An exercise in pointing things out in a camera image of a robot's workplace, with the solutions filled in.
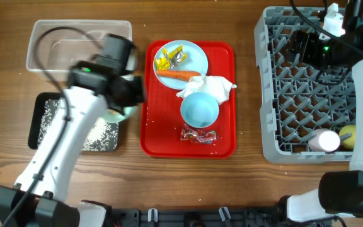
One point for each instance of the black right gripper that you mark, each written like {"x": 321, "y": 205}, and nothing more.
{"x": 309, "y": 41}

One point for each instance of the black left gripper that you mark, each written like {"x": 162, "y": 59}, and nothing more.
{"x": 126, "y": 95}

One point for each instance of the mint green bowl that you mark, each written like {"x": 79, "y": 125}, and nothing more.
{"x": 112, "y": 116}

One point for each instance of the yellow snack wrapper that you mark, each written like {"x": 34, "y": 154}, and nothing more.
{"x": 170, "y": 60}

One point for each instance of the orange carrot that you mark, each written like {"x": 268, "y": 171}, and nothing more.
{"x": 178, "y": 74}

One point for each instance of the light blue bowl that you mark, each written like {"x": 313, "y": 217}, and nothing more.
{"x": 199, "y": 110}

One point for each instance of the pink cup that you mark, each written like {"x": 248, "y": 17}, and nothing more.
{"x": 324, "y": 140}

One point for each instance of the white tissue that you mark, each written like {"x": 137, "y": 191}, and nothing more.
{"x": 216, "y": 86}

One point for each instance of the yellow cup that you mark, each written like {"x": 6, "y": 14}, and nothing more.
{"x": 347, "y": 136}

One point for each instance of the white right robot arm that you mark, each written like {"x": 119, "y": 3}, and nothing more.
{"x": 339, "y": 193}

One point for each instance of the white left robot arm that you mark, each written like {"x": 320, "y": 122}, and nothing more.
{"x": 39, "y": 193}

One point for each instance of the grey dishwasher rack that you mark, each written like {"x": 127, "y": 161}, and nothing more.
{"x": 293, "y": 103}

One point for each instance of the red tray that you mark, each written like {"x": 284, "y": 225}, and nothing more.
{"x": 162, "y": 123}

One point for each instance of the light blue plate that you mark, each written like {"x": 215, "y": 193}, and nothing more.
{"x": 196, "y": 61}

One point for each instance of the black tray with rice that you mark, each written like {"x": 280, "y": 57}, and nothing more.
{"x": 100, "y": 136}

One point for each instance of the clear plastic bin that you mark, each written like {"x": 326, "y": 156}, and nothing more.
{"x": 61, "y": 49}

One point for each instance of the red candy wrapper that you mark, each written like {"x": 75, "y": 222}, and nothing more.
{"x": 197, "y": 136}

